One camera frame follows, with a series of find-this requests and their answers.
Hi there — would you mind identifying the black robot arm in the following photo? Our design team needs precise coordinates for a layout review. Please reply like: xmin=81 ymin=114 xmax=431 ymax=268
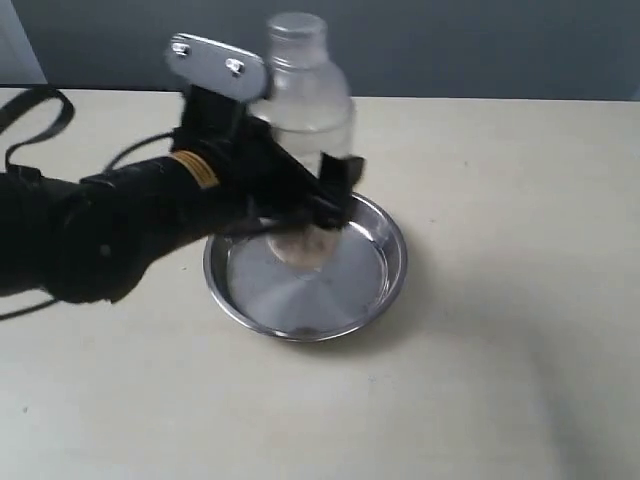
xmin=1 ymin=86 xmax=365 ymax=304

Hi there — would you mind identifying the clear plastic bottle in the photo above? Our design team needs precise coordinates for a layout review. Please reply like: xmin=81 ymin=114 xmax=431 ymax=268
xmin=249 ymin=12 xmax=357 ymax=278

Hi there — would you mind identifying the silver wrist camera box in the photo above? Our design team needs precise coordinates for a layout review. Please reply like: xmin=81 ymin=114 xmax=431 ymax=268
xmin=166 ymin=33 xmax=272 ymax=103

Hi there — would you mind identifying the round stainless steel plate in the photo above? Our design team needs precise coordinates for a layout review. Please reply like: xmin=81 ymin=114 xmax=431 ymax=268
xmin=203 ymin=194 xmax=408 ymax=343

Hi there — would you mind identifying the black cable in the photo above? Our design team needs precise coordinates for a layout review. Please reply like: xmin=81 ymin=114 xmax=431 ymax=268
xmin=0 ymin=87 xmax=76 ymax=166

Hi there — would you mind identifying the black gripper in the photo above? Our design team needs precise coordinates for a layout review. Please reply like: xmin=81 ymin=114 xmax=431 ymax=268
xmin=171 ymin=85 xmax=365 ymax=235

